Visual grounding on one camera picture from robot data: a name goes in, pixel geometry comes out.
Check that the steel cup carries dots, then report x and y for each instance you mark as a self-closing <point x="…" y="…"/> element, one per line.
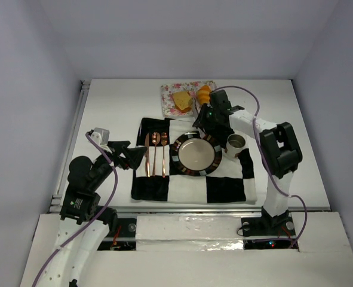
<point x="235" y="144"/>

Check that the floral rectangular tray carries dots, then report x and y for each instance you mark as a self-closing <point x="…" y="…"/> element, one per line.
<point x="169" y="108"/>

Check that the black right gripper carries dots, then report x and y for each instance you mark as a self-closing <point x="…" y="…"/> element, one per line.
<point x="202" y="118"/>

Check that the copper fork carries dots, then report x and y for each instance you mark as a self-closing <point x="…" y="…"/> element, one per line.
<point x="163" y="143"/>

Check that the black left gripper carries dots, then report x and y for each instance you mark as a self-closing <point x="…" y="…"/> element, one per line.
<point x="118" y="153"/>

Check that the copper spoon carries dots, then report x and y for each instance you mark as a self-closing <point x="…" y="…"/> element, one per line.
<point x="156" y="137"/>

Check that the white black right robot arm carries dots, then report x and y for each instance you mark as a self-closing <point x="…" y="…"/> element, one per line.
<point x="279" y="150"/>

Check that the copper table knife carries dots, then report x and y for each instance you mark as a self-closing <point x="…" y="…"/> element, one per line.
<point x="147" y="167"/>

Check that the dark rimmed ceramic plate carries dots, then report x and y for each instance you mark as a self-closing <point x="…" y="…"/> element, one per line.
<point x="195" y="155"/>

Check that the orange croissant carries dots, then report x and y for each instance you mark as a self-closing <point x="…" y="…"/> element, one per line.
<point x="203" y="94"/>

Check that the bread slice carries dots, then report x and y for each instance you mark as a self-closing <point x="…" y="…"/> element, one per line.
<point x="182" y="101"/>

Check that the white foam front panel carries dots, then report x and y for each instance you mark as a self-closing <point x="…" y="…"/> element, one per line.
<point x="188" y="233"/>

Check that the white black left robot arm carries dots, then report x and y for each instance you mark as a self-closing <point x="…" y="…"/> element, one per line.
<point x="83" y="222"/>

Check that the aluminium frame rail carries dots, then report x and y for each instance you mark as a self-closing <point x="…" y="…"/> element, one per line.
<point x="56" y="198"/>

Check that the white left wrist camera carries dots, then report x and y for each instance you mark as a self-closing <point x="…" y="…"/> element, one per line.
<point x="100" y="137"/>

